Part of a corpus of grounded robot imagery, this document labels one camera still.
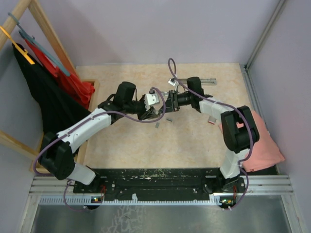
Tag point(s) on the yellow clothes hanger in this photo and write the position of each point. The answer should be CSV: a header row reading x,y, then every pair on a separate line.
x,y
23,52

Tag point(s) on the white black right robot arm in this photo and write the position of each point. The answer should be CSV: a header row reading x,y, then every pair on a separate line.
x,y
239,130

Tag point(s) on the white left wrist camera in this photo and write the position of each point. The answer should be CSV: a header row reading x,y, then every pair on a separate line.
x,y
150,100

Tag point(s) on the large black chrome stapler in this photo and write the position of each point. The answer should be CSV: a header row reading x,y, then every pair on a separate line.
x,y
210,81

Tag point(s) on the red hanging garment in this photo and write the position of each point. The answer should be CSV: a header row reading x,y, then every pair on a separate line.
x,y
80,91

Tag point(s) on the pink folded cloth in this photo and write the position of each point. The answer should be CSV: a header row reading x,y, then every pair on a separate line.
x,y
265,152

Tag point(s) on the black hanging garment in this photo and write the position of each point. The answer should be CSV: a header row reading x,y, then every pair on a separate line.
x,y
59,111

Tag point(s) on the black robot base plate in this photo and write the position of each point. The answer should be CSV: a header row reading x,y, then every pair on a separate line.
x,y
160,184

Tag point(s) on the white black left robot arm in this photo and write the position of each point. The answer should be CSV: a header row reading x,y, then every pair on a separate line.
x,y
57,156

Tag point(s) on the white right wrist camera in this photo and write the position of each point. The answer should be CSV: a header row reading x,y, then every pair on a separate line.
x,y
173,82

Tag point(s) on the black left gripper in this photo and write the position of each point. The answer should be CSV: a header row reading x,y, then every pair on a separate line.
x,y
148,114

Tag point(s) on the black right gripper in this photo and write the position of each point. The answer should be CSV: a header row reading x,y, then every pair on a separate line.
x,y
171,105

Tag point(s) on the teal clothes hanger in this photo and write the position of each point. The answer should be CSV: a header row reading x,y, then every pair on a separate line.
x,y
36,46

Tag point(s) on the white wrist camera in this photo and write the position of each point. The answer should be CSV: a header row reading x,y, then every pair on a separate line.
x,y
173,82
150,100

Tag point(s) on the aluminium rail frame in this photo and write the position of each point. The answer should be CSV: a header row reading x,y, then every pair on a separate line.
x,y
49,190

